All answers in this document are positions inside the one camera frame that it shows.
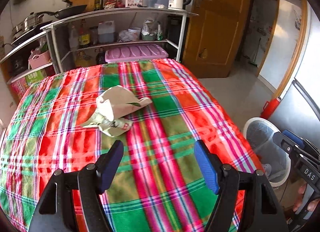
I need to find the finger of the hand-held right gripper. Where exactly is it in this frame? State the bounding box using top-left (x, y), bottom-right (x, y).
top-left (272, 132), bottom-right (320, 170)
top-left (282, 129), bottom-right (320, 157)

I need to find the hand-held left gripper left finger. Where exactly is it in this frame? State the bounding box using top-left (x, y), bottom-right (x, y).
top-left (28, 140), bottom-right (125, 232)

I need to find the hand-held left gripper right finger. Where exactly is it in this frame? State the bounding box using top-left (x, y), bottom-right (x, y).
top-left (194, 140), bottom-right (288, 232)

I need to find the white trash bin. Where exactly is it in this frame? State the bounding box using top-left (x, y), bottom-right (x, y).
top-left (243, 118), bottom-right (292, 189)

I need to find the cream paper wrapper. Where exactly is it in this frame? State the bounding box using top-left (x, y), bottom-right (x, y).
top-left (82, 85), bottom-right (153, 138)

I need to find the person's right hand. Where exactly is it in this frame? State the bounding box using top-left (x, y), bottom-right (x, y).
top-left (292, 183), bottom-right (320, 214)

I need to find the red thermos jug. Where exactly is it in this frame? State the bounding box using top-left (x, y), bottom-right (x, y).
top-left (261, 97), bottom-right (282, 120)

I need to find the silver refrigerator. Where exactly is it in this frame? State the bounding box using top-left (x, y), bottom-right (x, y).
top-left (269, 2), bottom-right (320, 147)

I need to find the red green plaid tablecloth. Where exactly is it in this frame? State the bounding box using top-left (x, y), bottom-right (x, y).
top-left (0, 58), bottom-right (265, 232)

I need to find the mop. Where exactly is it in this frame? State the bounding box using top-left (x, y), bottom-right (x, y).
top-left (250, 34), bottom-right (259, 67)

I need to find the green printed carton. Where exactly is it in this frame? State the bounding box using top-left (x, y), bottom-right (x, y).
top-left (25, 70), bottom-right (48, 86)

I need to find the pink lidded storage bin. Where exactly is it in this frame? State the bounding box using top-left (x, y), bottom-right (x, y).
top-left (104, 44), bottom-right (169, 63)

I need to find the pink plastic basket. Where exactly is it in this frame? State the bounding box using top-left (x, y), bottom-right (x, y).
top-left (28, 50), bottom-right (52, 70)

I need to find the brown wooden door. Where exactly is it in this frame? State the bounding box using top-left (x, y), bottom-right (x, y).
top-left (182, 0), bottom-right (252, 78)

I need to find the yellow label sauce bottle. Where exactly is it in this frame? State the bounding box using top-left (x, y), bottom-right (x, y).
top-left (79, 20), bottom-right (91, 48)

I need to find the clear plastic bottle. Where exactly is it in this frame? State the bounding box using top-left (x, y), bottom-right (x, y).
top-left (69, 25), bottom-right (79, 51)

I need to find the clear plastic oil jug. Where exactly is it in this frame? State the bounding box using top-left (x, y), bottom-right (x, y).
top-left (97, 20), bottom-right (115, 44)

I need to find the metal shelf rack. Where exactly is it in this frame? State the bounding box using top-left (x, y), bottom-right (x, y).
top-left (40, 8), bottom-right (199, 75)

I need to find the white plastic tub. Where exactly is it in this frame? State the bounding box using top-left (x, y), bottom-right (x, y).
top-left (128, 28), bottom-right (142, 41)

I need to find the white green food bag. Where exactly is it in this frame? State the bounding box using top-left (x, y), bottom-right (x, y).
top-left (141, 19), bottom-right (157, 41)

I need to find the metal stove rack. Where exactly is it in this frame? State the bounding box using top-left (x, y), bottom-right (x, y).
top-left (0, 29), bottom-right (57, 92)

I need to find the black frying pan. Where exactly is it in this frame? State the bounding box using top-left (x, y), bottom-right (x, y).
top-left (37, 4), bottom-right (88, 19)

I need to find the steel steamer pot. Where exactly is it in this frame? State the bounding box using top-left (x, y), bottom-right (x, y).
top-left (11, 13), bottom-right (44, 38)

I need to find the clear blue-lidded storage box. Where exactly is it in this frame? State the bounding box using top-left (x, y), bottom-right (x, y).
top-left (142, 0), bottom-right (170, 9)

